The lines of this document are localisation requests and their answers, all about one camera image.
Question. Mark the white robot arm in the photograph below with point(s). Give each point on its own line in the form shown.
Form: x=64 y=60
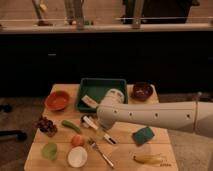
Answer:
x=193 y=117

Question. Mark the dark brown bowl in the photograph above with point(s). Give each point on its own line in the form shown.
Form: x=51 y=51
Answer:
x=142 y=91

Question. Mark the orange red bowl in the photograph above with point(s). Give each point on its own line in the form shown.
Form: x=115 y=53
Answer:
x=57 y=100

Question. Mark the white small bowl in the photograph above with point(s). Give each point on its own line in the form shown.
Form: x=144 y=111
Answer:
x=77 y=157

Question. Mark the green plastic tray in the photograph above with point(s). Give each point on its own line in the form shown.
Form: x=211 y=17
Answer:
x=96 y=88

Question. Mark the beige bread slice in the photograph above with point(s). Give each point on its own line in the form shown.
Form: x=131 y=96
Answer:
x=89 y=102

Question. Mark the green cucumber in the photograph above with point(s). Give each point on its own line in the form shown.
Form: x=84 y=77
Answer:
x=71 y=126

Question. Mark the metal fork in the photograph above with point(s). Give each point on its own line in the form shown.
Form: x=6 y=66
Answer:
x=94 y=145

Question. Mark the green sponge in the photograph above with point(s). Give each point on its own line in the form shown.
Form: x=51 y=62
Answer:
x=143 y=135

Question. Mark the orange tomato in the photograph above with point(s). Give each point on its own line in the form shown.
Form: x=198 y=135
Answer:
x=77 y=140

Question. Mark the dark grape bunch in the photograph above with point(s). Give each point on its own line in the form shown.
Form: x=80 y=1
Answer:
x=46 y=126

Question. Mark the yellow banana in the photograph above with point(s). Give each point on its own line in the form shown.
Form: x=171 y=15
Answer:
x=149 y=159

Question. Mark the light green cup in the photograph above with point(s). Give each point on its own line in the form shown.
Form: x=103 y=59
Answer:
x=49 y=151

